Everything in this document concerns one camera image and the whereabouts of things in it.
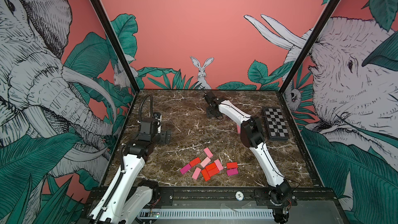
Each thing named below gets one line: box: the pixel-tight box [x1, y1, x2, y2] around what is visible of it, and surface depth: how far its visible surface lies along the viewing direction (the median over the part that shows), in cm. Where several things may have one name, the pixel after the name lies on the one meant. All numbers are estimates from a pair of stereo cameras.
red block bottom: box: [201, 168, 211, 182], surface depth 82 cm
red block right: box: [225, 161, 238, 170], surface depth 87 cm
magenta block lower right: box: [226, 168, 239, 177], surface depth 83 cm
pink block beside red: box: [214, 158, 224, 172], surface depth 85 cm
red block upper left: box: [189, 157, 202, 168], surface depth 87 cm
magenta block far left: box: [179, 163, 192, 175], surface depth 84 cm
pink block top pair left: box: [203, 147, 214, 159], surface depth 90 cm
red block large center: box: [205, 162, 220, 178], surface depth 83 cm
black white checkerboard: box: [262, 106, 291, 142], surface depth 100 cm
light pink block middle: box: [200, 156, 211, 168], surface depth 86 cm
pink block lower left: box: [191, 166, 202, 180], surface depth 83 cm
